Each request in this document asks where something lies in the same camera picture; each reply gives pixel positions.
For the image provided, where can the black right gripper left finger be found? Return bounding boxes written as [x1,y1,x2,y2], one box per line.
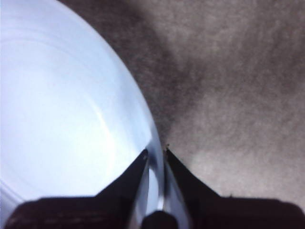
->
[7,149,150,229]

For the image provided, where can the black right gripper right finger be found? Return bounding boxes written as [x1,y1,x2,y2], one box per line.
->
[165,147,305,229]

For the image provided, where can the blue plate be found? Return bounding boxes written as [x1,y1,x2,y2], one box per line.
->
[0,0,189,229]

